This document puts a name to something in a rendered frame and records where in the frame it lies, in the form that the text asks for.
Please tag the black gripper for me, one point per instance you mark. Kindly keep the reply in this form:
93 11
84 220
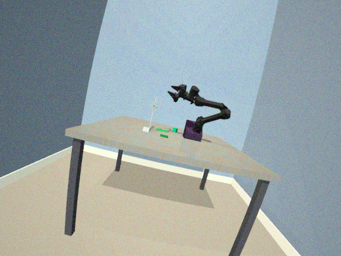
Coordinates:
175 95

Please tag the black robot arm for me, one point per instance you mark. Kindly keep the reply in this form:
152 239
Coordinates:
199 101

